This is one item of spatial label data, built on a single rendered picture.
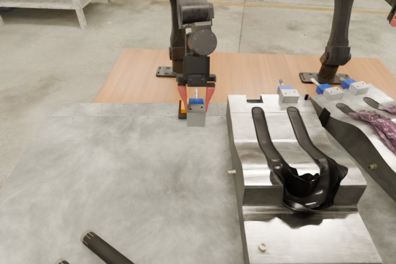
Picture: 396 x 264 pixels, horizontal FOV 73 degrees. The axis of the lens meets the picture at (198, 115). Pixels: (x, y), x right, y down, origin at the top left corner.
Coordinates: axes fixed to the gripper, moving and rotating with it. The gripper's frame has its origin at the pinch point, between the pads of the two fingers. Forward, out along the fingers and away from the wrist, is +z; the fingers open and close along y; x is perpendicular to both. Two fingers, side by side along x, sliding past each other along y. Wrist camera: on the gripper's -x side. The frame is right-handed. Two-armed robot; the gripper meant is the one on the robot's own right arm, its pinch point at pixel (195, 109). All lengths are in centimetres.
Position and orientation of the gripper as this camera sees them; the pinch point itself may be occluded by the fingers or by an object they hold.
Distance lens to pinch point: 72.0
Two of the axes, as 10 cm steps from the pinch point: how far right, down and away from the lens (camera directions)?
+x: -0.1, -2.7, 9.6
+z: -0.1, 9.6, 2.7
